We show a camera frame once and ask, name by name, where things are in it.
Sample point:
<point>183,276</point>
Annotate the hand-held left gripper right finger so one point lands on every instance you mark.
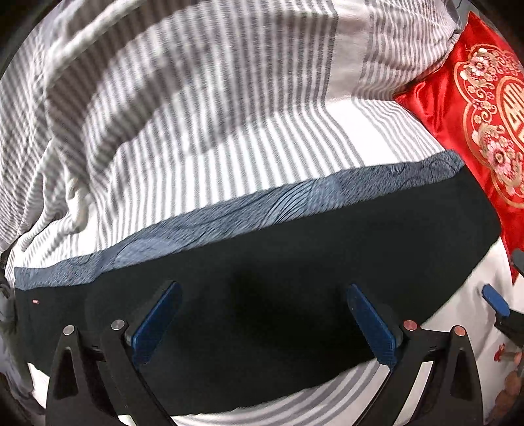
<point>374,323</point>

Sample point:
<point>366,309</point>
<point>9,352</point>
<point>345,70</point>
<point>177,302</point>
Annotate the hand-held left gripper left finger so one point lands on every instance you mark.
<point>157,323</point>

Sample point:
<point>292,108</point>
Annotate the grey jacket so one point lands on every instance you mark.
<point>10,360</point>

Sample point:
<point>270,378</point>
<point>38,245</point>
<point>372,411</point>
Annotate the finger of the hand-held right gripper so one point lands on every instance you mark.
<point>495,299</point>
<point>519,264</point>

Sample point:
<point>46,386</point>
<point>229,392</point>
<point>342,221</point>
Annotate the grey white striped duvet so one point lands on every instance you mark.
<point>204,49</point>

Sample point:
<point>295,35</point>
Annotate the red embroidered satin cushion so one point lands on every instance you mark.
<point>446,94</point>

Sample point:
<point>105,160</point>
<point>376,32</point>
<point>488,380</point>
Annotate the floral printed cloth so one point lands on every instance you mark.
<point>507,368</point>

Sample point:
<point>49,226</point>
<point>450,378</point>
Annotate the white mattress grey curved stripes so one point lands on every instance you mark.
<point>368,135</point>

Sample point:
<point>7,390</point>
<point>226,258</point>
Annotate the black pants blue patterned waistband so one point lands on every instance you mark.
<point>266,254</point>

